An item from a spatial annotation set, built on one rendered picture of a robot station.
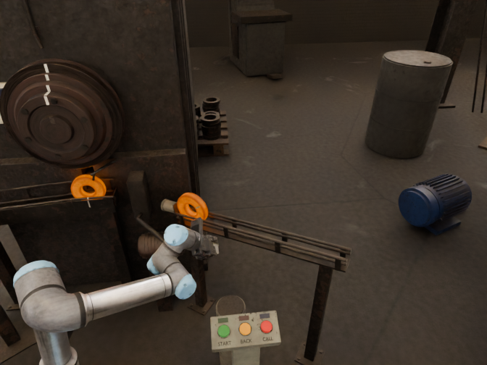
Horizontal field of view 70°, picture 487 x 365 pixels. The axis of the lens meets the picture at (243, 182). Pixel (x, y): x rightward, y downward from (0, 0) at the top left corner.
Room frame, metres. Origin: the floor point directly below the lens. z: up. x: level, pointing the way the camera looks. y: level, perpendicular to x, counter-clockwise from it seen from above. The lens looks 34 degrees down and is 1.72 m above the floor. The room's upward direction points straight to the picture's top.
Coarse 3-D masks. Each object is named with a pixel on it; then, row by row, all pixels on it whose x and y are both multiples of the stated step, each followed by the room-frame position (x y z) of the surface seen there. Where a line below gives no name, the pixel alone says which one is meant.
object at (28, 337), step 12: (0, 312) 1.05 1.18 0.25; (0, 324) 1.03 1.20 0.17; (12, 324) 1.09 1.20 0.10; (24, 324) 1.15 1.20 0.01; (0, 336) 1.08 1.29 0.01; (12, 336) 1.05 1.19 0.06; (24, 336) 1.08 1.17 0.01; (0, 348) 1.01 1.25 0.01; (12, 348) 1.01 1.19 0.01; (24, 348) 1.01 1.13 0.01; (0, 360) 0.95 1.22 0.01
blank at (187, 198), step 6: (180, 198) 1.29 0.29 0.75; (186, 198) 1.27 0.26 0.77; (192, 198) 1.26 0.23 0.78; (198, 198) 1.26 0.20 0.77; (180, 204) 1.29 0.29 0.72; (186, 204) 1.29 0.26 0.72; (192, 204) 1.26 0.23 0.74; (198, 204) 1.24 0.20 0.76; (204, 204) 1.25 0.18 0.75; (180, 210) 1.29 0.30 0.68; (186, 210) 1.28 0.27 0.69; (198, 210) 1.24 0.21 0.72; (204, 210) 1.23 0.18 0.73; (192, 216) 1.26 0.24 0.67; (198, 216) 1.24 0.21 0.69; (204, 216) 1.23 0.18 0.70
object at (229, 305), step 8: (224, 296) 0.93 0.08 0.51; (232, 296) 0.93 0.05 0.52; (224, 304) 0.89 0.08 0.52; (232, 304) 0.89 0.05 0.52; (240, 304) 0.89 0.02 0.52; (216, 312) 0.86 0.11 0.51; (224, 312) 0.85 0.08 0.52; (232, 312) 0.85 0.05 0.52; (240, 312) 0.85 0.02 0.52; (224, 352) 0.83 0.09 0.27; (224, 360) 0.83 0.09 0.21
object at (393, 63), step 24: (384, 72) 3.16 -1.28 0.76; (408, 72) 2.97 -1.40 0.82; (432, 72) 2.92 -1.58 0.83; (384, 96) 3.09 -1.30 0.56; (408, 96) 2.95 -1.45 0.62; (432, 96) 2.94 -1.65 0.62; (384, 120) 3.04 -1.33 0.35; (408, 120) 2.93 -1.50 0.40; (432, 120) 2.99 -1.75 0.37; (384, 144) 3.00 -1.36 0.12; (408, 144) 2.92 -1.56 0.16
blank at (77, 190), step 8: (80, 176) 1.39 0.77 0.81; (88, 176) 1.39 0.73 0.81; (72, 184) 1.37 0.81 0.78; (80, 184) 1.37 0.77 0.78; (88, 184) 1.38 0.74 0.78; (96, 184) 1.38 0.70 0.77; (72, 192) 1.37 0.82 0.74; (80, 192) 1.37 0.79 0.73; (96, 192) 1.38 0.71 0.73; (104, 192) 1.39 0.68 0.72
